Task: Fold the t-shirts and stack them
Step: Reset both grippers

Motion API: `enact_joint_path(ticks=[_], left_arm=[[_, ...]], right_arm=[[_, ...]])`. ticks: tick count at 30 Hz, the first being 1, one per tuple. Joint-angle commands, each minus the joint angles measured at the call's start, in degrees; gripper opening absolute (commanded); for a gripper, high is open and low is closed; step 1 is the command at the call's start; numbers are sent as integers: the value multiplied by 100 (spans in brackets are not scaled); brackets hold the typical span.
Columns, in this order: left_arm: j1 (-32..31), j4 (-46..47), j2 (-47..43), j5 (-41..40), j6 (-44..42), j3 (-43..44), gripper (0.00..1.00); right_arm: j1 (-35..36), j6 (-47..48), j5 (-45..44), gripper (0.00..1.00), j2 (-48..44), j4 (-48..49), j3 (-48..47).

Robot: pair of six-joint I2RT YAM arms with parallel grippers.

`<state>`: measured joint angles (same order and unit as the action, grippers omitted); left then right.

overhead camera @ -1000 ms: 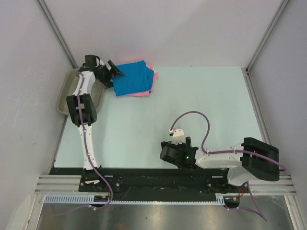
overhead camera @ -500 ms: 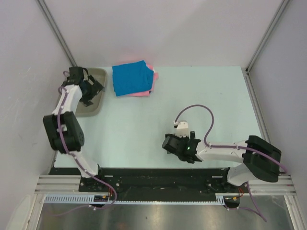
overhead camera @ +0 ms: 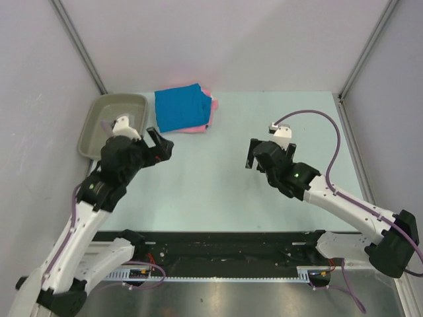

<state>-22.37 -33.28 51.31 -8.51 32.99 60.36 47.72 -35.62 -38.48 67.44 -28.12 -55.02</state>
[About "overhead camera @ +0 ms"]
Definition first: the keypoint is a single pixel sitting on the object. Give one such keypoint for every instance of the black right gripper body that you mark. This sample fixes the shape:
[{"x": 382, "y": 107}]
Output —
[{"x": 270, "y": 177}]

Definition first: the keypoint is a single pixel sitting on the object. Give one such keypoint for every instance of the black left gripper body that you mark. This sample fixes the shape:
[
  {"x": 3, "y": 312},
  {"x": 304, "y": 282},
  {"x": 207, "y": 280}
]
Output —
[{"x": 143, "y": 156}]

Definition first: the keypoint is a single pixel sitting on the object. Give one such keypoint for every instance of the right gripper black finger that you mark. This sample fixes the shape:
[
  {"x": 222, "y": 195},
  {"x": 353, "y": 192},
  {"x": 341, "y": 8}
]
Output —
[
  {"x": 250, "y": 157},
  {"x": 290, "y": 151}
]

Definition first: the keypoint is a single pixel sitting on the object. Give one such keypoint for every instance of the blue t shirt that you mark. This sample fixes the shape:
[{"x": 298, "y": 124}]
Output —
[{"x": 181, "y": 107}]

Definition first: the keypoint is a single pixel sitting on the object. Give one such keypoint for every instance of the beige plastic tray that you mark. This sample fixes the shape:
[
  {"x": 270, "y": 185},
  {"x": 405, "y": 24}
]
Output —
[{"x": 109, "y": 108}]

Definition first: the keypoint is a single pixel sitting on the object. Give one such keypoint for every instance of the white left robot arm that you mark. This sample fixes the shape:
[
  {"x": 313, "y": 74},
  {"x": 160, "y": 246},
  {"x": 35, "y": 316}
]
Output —
[{"x": 61, "y": 284}]

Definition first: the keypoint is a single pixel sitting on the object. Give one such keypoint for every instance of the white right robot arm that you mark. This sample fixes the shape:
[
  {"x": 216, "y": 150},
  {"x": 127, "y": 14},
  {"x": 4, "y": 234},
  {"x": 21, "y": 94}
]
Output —
[{"x": 388, "y": 239}]

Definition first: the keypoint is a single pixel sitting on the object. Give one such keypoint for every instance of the pink folded t shirt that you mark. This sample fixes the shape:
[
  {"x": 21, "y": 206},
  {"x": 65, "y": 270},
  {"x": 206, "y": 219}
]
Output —
[{"x": 203, "y": 128}]

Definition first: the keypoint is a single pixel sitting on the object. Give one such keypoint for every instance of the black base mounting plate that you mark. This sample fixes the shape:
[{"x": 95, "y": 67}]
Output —
[{"x": 257, "y": 251}]

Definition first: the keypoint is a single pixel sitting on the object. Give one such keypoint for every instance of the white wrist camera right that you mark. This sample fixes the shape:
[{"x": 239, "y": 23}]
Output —
[{"x": 281, "y": 135}]

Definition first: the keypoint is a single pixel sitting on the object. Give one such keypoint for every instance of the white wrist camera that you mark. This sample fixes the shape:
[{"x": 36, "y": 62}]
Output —
[
  {"x": 281, "y": 135},
  {"x": 122, "y": 127}
]

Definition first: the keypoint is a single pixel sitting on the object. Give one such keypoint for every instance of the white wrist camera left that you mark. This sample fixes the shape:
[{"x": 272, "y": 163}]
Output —
[{"x": 122, "y": 127}]

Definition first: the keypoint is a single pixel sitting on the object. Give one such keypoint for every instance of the aluminium corner post right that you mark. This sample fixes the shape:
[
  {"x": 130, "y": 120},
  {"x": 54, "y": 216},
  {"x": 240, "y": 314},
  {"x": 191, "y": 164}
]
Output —
[{"x": 374, "y": 37}]

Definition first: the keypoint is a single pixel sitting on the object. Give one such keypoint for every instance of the aluminium corner post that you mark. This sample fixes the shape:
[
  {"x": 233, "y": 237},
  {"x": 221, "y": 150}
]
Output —
[
  {"x": 374, "y": 37},
  {"x": 76, "y": 41}
]

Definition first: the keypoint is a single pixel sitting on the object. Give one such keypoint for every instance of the aluminium corner post left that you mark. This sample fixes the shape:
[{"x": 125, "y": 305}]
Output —
[{"x": 76, "y": 41}]

